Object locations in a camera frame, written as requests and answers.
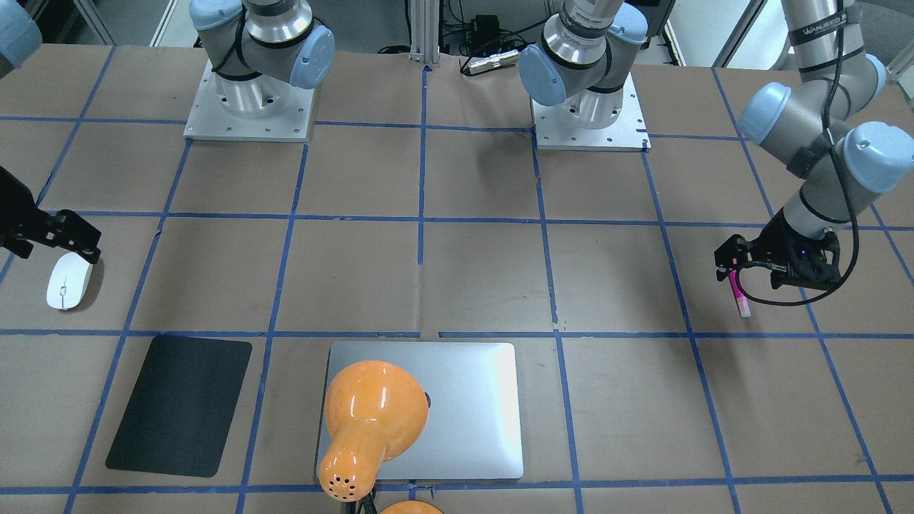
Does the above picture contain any silver laptop notebook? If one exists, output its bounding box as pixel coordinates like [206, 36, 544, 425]
[326, 341, 523, 481]

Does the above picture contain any silver cylindrical connector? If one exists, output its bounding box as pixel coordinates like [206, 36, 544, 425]
[460, 49, 520, 77]

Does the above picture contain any white computer mouse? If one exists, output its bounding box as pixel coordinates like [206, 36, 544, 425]
[46, 253, 94, 311]

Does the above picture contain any black power strip box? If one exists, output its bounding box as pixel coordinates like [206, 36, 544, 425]
[466, 14, 501, 52]

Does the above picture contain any black mousepad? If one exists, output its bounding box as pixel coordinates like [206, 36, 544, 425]
[105, 335, 253, 478]

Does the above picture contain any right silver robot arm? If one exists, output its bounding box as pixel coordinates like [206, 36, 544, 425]
[1, 1, 334, 264]

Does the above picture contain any pink marker pen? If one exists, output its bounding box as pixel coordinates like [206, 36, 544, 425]
[727, 270, 752, 318]

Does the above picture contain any aluminium frame post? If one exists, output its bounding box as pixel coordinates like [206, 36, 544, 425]
[407, 0, 443, 68]

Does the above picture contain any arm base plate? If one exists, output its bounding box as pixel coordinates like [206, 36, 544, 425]
[530, 75, 651, 152]
[184, 61, 314, 143]

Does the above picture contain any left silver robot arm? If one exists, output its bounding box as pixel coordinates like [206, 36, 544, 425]
[517, 1, 912, 293]

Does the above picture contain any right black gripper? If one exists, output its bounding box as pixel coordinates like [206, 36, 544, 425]
[1, 167, 101, 266]

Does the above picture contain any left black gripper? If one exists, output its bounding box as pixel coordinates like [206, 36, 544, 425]
[714, 211, 841, 290]

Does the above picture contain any orange desk lamp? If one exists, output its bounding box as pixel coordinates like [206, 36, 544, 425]
[316, 361, 431, 513]

